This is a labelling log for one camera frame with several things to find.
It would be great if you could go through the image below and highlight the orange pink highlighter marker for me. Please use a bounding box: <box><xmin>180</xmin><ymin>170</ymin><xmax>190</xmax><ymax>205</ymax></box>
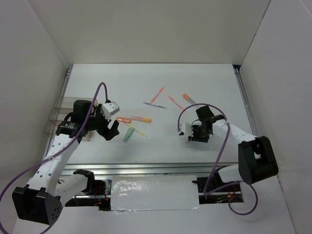
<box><xmin>131</xmin><ymin>116</ymin><xmax>152</xmax><ymax>123</ymax></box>

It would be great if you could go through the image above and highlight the aluminium frame rail front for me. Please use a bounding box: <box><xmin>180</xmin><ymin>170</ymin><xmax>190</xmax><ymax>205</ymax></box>
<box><xmin>60</xmin><ymin>162</ymin><xmax>220</xmax><ymax>176</ymax></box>

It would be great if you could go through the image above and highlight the yellow thin pen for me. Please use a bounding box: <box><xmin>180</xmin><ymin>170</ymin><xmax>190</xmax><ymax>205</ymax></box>
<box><xmin>124</xmin><ymin>123</ymin><xmax>148</xmax><ymax>137</ymax></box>

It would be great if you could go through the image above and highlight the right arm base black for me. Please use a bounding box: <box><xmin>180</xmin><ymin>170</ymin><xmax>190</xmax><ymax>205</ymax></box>
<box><xmin>192</xmin><ymin>175</ymin><xmax>244</xmax><ymax>204</ymax></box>

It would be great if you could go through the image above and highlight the clear drawer organizer far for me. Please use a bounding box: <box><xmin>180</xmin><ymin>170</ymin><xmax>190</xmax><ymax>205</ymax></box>
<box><xmin>54</xmin><ymin>97</ymin><xmax>93</xmax><ymax>109</ymax></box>

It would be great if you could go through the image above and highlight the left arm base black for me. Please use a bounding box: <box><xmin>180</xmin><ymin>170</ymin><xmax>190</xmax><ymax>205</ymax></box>
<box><xmin>65</xmin><ymin>179</ymin><xmax>112</xmax><ymax>211</ymax></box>

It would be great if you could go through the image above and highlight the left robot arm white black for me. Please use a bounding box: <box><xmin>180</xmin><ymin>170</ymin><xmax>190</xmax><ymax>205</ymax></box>
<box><xmin>12</xmin><ymin>100</ymin><xmax>119</xmax><ymax>226</ymax></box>

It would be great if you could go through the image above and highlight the grey thin pen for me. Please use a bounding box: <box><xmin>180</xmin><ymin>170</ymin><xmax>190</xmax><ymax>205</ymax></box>
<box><xmin>143</xmin><ymin>102</ymin><xmax>167</xmax><ymax>109</ymax></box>

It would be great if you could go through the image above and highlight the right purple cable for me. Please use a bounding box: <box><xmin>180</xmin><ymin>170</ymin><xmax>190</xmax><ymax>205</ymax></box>
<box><xmin>177</xmin><ymin>103</ymin><xmax>259</xmax><ymax>216</ymax></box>

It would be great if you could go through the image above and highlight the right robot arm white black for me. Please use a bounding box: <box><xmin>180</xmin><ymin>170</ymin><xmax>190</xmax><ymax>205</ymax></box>
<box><xmin>185</xmin><ymin>106</ymin><xmax>279</xmax><ymax>191</ymax></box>

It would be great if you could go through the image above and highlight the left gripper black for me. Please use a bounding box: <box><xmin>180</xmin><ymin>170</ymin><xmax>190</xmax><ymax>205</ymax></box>
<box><xmin>85</xmin><ymin>104</ymin><xmax>119</xmax><ymax>140</ymax></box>

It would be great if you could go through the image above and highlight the purple cable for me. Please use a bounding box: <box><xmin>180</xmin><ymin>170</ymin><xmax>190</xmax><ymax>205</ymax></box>
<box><xmin>177</xmin><ymin>103</ymin><xmax>259</xmax><ymax>216</ymax></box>
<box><xmin>0</xmin><ymin>82</ymin><xmax>110</xmax><ymax>232</ymax></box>

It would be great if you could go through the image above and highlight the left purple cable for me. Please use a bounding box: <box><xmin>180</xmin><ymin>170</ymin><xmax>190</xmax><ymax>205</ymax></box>
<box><xmin>0</xmin><ymin>82</ymin><xmax>110</xmax><ymax>232</ymax></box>

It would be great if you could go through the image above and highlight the clear drawer organizer middle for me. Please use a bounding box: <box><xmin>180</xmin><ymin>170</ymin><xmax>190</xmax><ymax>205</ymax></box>
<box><xmin>48</xmin><ymin>108</ymin><xmax>73</xmax><ymax>121</ymax></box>

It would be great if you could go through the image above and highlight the clear drawer organizer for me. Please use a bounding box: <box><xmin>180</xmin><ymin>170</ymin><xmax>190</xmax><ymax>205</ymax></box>
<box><xmin>43</xmin><ymin>120</ymin><xmax>92</xmax><ymax>141</ymax></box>
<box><xmin>48</xmin><ymin>108</ymin><xmax>73</xmax><ymax>121</ymax></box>
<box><xmin>54</xmin><ymin>97</ymin><xmax>93</xmax><ymax>109</ymax></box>

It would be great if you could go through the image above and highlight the orange capped clear marker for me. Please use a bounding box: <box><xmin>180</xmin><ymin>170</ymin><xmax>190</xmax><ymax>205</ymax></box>
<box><xmin>183</xmin><ymin>94</ymin><xmax>196</xmax><ymax>105</ymax></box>

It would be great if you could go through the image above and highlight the orange thin pen right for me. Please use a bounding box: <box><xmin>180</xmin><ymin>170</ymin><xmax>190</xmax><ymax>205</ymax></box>
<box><xmin>168</xmin><ymin>96</ymin><xmax>184</xmax><ymax>110</ymax></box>

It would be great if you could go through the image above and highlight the orange thin pen far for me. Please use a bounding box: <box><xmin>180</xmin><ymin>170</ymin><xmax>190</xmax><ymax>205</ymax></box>
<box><xmin>150</xmin><ymin>86</ymin><xmax>165</xmax><ymax>104</ymax></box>

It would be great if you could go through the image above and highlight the white foil sheet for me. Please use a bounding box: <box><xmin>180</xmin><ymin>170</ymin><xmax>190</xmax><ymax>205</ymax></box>
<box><xmin>111</xmin><ymin>175</ymin><xmax>199</xmax><ymax>211</ymax></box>

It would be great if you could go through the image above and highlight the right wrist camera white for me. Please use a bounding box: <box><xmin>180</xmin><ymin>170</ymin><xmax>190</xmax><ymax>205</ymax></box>
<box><xmin>178</xmin><ymin>122</ymin><xmax>193</xmax><ymax>137</ymax></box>

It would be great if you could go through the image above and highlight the green translucent cap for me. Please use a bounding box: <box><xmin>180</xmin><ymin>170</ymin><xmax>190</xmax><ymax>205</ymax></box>
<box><xmin>123</xmin><ymin>128</ymin><xmax>135</xmax><ymax>143</ymax></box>

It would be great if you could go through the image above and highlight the orange thin pen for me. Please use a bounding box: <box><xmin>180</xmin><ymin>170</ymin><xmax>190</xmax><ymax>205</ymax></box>
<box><xmin>150</xmin><ymin>86</ymin><xmax>165</xmax><ymax>104</ymax></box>
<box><xmin>168</xmin><ymin>96</ymin><xmax>184</xmax><ymax>110</ymax></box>

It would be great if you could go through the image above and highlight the clear drawer organizer near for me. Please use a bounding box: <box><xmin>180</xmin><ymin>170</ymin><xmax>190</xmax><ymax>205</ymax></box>
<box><xmin>43</xmin><ymin>120</ymin><xmax>92</xmax><ymax>141</ymax></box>

